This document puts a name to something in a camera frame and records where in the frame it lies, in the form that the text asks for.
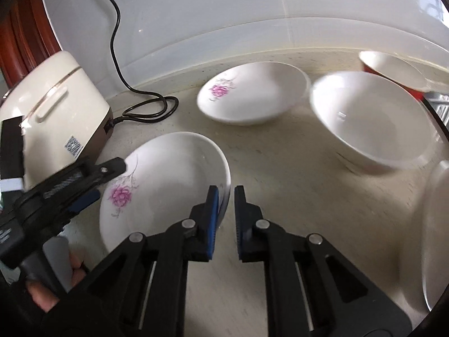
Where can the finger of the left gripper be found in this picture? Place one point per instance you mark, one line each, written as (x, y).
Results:
(79, 178)
(84, 202)

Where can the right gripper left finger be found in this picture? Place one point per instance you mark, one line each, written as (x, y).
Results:
(139, 289)

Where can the small floral plate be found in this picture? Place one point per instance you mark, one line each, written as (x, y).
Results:
(164, 178)
(253, 93)

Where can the black gas stove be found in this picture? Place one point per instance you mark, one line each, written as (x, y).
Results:
(438, 105)

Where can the person's left hand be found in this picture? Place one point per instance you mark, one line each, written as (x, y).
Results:
(43, 297)

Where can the large green-rimmed white bowl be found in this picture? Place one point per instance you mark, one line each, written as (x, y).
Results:
(435, 236)

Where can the white floral bowl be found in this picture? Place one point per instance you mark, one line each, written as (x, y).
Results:
(376, 126)

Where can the red banded white bowl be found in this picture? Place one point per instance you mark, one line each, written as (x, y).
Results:
(395, 69)

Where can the cream rice cooker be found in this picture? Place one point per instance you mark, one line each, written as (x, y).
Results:
(64, 117)

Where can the red wooden cabinet frame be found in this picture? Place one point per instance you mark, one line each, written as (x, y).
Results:
(27, 39)

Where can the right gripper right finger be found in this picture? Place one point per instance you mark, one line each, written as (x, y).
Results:
(311, 289)

